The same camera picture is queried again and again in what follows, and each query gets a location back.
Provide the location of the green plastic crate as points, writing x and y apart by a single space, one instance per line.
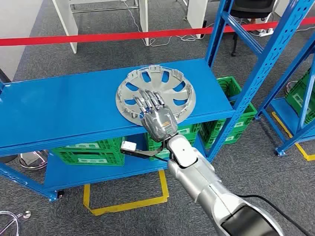
110 145
108 158
231 140
295 97
226 86
186 140
190 131

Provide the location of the black office chair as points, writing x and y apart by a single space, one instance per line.
251 6

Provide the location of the white power strip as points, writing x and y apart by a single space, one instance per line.
265 32

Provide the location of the grey plastic wheel hubcap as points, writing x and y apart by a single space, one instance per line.
157 79

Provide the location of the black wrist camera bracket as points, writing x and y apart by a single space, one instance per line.
147 154

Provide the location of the black stool with chrome base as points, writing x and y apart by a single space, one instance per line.
26 215

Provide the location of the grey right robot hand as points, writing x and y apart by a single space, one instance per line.
159 125

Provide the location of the red barrier belt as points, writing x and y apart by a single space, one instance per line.
98 36

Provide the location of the chrome stanchion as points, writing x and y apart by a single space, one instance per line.
32 161

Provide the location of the blue metal shelf rack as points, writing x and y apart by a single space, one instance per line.
286 114
61 104

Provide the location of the white cabinet panel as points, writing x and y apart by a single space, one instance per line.
196 13

